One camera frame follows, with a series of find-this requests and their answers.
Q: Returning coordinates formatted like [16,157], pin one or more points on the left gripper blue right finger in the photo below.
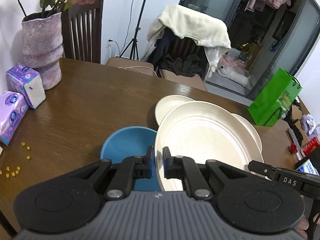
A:
[188,172]

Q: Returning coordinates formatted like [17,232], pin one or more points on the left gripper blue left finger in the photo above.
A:
[127,172]

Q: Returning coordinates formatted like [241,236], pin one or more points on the blue plastic bowl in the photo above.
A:
[130,141]

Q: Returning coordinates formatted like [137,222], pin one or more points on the cream plate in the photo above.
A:
[202,131]
[252,131]
[167,103]

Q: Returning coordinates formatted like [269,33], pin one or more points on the person's right hand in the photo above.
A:
[302,227]

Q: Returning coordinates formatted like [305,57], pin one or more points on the blue Manhua tissue box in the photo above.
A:
[309,164]

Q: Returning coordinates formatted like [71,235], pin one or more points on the small red flower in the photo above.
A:
[293,148]

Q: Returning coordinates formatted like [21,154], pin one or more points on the red label plastic bottle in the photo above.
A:
[310,146]

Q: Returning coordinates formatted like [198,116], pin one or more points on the green paper shopping bag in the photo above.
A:
[275,99]

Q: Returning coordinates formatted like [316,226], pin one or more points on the white plush toy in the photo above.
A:
[230,73]

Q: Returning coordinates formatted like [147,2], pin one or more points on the studio light on tripod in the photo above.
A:
[132,45]

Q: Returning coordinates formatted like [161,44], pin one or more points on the chair with cream blanket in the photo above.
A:
[186,42]

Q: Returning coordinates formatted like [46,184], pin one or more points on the purple tissue pack front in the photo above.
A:
[13,109]

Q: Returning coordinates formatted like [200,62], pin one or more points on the purple tissue pack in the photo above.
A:
[13,109]
[27,81]

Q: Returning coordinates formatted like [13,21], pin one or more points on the purple tissue pack rear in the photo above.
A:
[27,81]

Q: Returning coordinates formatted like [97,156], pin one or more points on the dark wooden chair left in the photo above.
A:
[81,31]

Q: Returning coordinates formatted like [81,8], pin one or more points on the purple textured vase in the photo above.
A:
[43,46]

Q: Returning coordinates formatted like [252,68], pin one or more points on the black sliding glass door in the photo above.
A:
[265,35]

